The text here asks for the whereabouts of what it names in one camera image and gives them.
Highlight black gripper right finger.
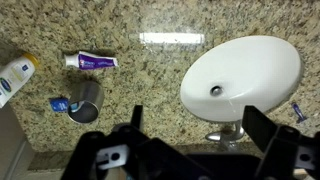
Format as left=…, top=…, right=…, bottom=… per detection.
left=242, top=106, right=277, bottom=155

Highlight white lotion bottle yellow cap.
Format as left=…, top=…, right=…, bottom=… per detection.
left=0, top=53, right=39, bottom=108

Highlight white oval sink basin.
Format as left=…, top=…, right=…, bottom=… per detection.
left=180, top=35, right=302, bottom=122

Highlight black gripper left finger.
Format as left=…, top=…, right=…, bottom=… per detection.
left=130, top=105, right=143, bottom=130

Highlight stainless steel cup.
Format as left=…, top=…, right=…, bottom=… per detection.
left=67, top=81, right=104, bottom=124

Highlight chrome faucet tap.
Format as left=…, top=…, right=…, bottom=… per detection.
left=205, top=120, right=245, bottom=152

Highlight purple white toothpaste tube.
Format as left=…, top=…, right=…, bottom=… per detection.
left=64, top=51, right=118, bottom=70

